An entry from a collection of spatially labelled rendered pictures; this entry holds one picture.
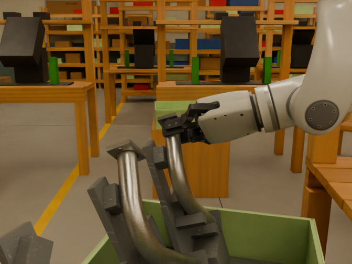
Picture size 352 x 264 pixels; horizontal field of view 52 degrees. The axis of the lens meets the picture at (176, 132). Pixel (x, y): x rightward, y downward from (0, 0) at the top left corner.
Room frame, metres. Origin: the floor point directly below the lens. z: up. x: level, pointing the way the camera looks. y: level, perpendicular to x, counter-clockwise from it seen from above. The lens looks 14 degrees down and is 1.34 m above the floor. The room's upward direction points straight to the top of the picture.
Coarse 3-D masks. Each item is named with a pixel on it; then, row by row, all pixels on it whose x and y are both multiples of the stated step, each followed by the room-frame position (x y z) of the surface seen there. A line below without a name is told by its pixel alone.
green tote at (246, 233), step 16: (144, 208) 0.81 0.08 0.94; (160, 208) 0.80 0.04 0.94; (208, 208) 0.77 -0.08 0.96; (224, 208) 0.77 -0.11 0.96; (160, 224) 0.80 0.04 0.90; (224, 224) 0.76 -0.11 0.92; (240, 224) 0.75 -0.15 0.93; (256, 224) 0.74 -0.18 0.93; (272, 224) 0.73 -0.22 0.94; (288, 224) 0.72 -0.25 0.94; (304, 224) 0.72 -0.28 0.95; (240, 240) 0.75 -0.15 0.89; (256, 240) 0.74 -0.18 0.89; (272, 240) 0.73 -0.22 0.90; (288, 240) 0.72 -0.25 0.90; (304, 240) 0.72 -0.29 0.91; (96, 256) 0.59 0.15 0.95; (112, 256) 0.65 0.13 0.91; (240, 256) 0.75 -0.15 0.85; (256, 256) 0.74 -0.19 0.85; (272, 256) 0.73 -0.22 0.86; (288, 256) 0.72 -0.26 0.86; (304, 256) 0.71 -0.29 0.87; (320, 256) 0.58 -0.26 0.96
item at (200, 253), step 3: (201, 249) 0.59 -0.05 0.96; (204, 249) 0.59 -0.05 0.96; (192, 252) 0.59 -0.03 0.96; (195, 252) 0.59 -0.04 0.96; (198, 252) 0.59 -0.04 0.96; (201, 252) 0.59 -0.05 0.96; (204, 252) 0.59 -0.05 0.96; (189, 255) 0.59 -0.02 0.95; (192, 255) 0.59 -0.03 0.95; (195, 255) 0.59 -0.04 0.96; (198, 255) 0.59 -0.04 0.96; (201, 255) 0.59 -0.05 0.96; (204, 255) 0.58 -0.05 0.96; (198, 258) 0.58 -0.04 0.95; (201, 258) 0.58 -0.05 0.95; (204, 258) 0.58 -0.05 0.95; (201, 261) 0.58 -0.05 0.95; (204, 261) 0.58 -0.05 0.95; (207, 261) 0.58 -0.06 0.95
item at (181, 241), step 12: (156, 156) 0.63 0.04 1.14; (156, 168) 0.62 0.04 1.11; (156, 180) 0.62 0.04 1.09; (168, 192) 0.64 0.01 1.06; (168, 204) 0.62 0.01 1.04; (168, 216) 0.61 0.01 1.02; (168, 228) 0.61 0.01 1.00; (180, 240) 0.62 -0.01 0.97; (192, 240) 0.69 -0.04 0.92; (204, 240) 0.70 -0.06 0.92; (216, 240) 0.69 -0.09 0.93; (216, 252) 0.64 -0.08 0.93
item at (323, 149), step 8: (336, 128) 1.31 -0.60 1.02; (312, 136) 1.35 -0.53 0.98; (320, 136) 1.31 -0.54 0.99; (328, 136) 1.31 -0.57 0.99; (336, 136) 1.31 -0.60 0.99; (312, 144) 1.34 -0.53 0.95; (320, 144) 1.31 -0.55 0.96; (328, 144) 1.31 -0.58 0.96; (336, 144) 1.31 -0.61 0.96; (312, 152) 1.33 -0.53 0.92; (320, 152) 1.31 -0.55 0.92; (328, 152) 1.31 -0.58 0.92; (336, 152) 1.31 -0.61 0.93; (312, 160) 1.32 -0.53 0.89; (320, 160) 1.31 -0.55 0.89; (328, 160) 1.31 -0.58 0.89
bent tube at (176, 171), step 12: (168, 144) 0.64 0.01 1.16; (180, 144) 0.64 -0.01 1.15; (168, 156) 0.62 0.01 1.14; (180, 156) 0.62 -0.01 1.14; (168, 168) 0.61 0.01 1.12; (180, 168) 0.61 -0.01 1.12; (180, 180) 0.60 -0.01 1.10; (180, 192) 0.60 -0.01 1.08; (180, 204) 0.61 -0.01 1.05; (192, 204) 0.61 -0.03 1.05
